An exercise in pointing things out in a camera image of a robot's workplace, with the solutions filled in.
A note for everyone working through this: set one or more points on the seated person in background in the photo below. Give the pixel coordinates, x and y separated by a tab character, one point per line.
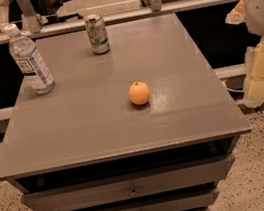
47	8

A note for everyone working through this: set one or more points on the foam gripper body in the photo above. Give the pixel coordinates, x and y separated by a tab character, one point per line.
254	75

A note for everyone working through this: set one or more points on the middle grey drawer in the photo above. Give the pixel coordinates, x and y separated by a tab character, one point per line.
178	202

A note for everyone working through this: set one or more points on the clear plastic water bottle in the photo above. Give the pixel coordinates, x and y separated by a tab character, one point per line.
30	62

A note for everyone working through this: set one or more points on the orange fruit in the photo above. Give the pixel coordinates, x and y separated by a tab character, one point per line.
139	93

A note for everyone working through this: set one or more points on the green white soda can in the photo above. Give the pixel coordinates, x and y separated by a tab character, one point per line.
97	34

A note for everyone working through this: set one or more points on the top grey drawer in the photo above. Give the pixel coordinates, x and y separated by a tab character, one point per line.
141	184

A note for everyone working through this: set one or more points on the grey drawer cabinet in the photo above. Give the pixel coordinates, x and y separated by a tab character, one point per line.
86	129

